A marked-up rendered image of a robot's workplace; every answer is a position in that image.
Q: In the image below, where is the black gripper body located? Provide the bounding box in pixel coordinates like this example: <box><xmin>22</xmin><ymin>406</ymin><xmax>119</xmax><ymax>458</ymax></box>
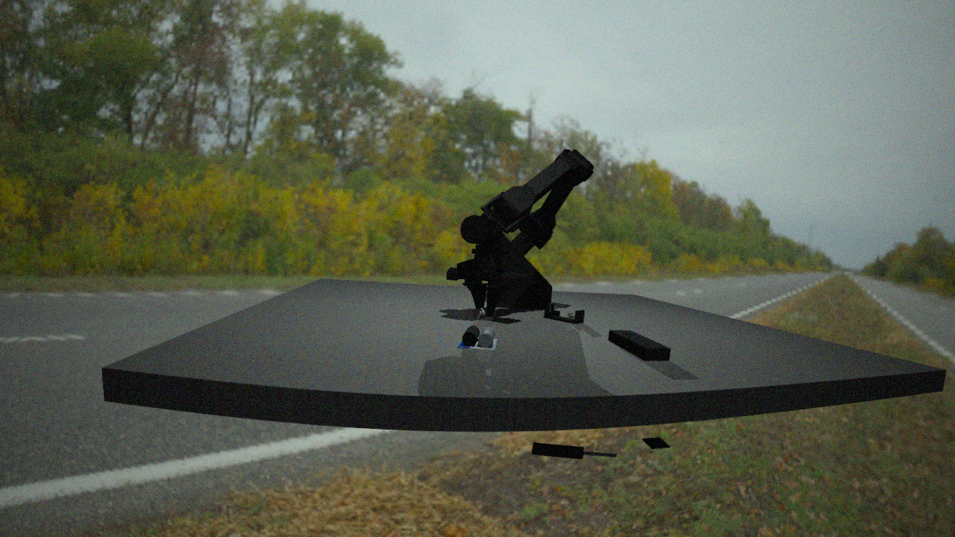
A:
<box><xmin>446</xmin><ymin>245</ymin><xmax>530</xmax><ymax>288</ymax></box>

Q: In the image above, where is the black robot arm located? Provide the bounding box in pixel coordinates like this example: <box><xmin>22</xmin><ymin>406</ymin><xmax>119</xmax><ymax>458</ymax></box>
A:
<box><xmin>457</xmin><ymin>148</ymin><xmax>594</xmax><ymax>280</ymax></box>

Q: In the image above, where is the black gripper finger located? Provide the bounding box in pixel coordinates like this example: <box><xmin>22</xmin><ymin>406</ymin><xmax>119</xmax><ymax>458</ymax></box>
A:
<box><xmin>485</xmin><ymin>286</ymin><xmax>510</xmax><ymax>317</ymax></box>
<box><xmin>463</xmin><ymin>283</ymin><xmax>487</xmax><ymax>309</ymax></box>

